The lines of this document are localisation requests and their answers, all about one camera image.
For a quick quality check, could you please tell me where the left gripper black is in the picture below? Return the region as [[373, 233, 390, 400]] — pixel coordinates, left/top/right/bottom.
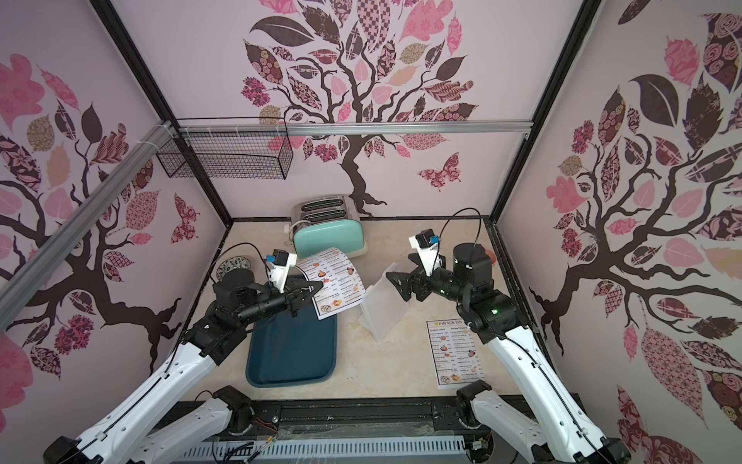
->
[[240, 277, 326, 326]]

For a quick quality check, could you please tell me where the white acrylic menu holder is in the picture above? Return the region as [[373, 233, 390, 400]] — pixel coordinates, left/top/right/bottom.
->
[[357, 263, 409, 342]]

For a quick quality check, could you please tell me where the new dim sum menu sheet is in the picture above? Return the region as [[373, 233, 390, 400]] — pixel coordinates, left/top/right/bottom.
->
[[298, 247, 365, 320]]

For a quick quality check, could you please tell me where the old menu sheet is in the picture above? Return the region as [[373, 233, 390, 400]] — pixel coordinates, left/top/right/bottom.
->
[[426, 319, 484, 390]]

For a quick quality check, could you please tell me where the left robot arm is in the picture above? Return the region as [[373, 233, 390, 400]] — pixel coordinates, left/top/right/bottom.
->
[[43, 267, 324, 463]]

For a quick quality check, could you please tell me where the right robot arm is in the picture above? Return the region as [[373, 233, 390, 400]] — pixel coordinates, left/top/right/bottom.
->
[[386, 230, 631, 463]]

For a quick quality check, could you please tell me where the dark teal plastic tray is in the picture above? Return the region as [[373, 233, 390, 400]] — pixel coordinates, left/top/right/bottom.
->
[[245, 303, 338, 389]]

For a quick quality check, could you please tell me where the patterned small plate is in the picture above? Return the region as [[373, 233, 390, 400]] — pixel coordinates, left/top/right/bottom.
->
[[216, 255, 251, 280]]

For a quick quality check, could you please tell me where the mint green toaster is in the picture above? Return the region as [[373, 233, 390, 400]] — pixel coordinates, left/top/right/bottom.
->
[[287, 194, 368, 258]]

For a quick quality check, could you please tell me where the pink plastic cup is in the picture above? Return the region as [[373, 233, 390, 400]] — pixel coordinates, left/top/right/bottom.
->
[[485, 249, 498, 265]]

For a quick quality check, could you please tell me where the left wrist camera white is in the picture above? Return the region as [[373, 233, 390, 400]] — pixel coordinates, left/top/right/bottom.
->
[[266, 249, 298, 293]]

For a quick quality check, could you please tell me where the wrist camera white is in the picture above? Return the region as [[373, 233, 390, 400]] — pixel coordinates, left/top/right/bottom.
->
[[266, 249, 298, 293], [409, 229, 444, 276]]

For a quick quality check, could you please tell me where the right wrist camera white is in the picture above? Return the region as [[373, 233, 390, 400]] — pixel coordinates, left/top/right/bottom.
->
[[409, 229, 444, 276]]

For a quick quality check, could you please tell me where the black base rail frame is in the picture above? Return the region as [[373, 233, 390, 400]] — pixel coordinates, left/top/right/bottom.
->
[[158, 394, 529, 463]]

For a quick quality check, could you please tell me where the black wire basket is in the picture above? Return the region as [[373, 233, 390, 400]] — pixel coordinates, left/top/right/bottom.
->
[[158, 116, 294, 180]]

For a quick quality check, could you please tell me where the white slotted cable duct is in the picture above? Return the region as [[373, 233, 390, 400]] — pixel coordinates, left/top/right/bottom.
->
[[129, 436, 468, 464]]

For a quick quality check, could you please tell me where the aluminium rail back horizontal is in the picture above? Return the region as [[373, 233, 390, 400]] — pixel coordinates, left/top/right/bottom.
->
[[178, 118, 533, 136]]

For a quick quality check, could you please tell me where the aluminium rail left diagonal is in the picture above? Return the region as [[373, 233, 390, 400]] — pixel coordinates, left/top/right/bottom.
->
[[1, 121, 174, 331]]

